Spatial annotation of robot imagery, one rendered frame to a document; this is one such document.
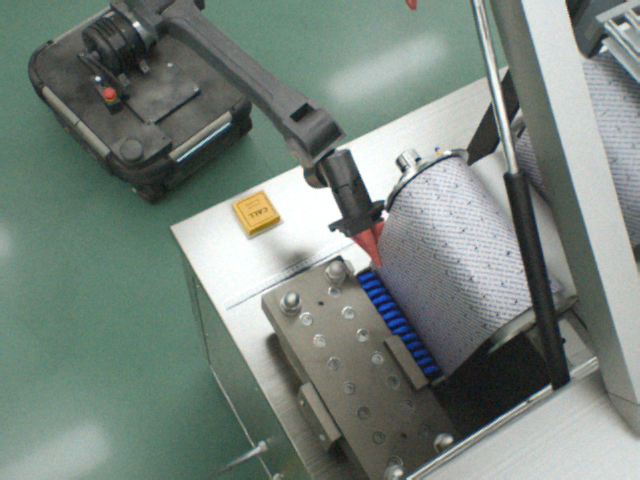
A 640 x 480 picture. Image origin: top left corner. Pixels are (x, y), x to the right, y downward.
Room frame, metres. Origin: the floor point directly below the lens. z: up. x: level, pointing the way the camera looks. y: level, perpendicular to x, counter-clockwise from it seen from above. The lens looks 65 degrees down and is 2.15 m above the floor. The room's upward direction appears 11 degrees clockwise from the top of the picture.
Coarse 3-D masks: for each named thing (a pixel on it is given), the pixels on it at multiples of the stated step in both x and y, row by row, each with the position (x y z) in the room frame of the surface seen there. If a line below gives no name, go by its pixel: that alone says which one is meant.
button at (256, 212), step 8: (256, 192) 0.67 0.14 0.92; (264, 192) 0.67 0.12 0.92; (240, 200) 0.64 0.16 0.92; (248, 200) 0.64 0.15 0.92; (256, 200) 0.65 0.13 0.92; (264, 200) 0.65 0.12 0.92; (240, 208) 0.62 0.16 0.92; (248, 208) 0.63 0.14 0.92; (256, 208) 0.63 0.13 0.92; (264, 208) 0.63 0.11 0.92; (272, 208) 0.64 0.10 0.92; (240, 216) 0.61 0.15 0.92; (248, 216) 0.61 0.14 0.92; (256, 216) 0.61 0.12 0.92; (264, 216) 0.62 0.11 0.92; (272, 216) 0.62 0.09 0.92; (248, 224) 0.59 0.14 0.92; (256, 224) 0.60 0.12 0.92; (264, 224) 0.60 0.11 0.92; (248, 232) 0.58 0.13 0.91; (256, 232) 0.59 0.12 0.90
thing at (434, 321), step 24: (384, 240) 0.51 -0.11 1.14; (384, 264) 0.49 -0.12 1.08; (408, 264) 0.46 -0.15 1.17; (408, 288) 0.45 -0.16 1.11; (432, 288) 0.42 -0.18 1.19; (408, 312) 0.43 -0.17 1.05; (432, 312) 0.40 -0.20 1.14; (432, 336) 0.39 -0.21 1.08; (456, 336) 0.36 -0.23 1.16; (456, 360) 0.35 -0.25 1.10
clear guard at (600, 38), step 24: (576, 0) 0.35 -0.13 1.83; (600, 0) 0.36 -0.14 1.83; (624, 0) 0.37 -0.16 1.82; (576, 24) 0.34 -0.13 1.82; (600, 24) 0.35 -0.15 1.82; (624, 24) 0.35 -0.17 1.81; (600, 48) 0.33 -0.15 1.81; (624, 48) 0.34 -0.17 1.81; (600, 72) 0.32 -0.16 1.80; (624, 72) 0.33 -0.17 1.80; (600, 96) 0.31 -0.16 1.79; (624, 96) 0.32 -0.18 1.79; (600, 120) 0.30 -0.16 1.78; (624, 120) 0.31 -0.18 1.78; (624, 144) 0.29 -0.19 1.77; (624, 168) 0.28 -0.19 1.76; (624, 192) 0.27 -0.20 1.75; (624, 216) 0.26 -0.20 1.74
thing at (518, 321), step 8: (552, 296) 0.39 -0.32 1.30; (560, 296) 0.40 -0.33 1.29; (528, 312) 0.36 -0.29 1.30; (512, 320) 0.35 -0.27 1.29; (520, 320) 0.35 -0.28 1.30; (528, 320) 0.35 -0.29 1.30; (504, 328) 0.35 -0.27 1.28; (512, 328) 0.34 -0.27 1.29; (496, 336) 0.34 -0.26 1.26; (504, 336) 0.34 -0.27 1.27
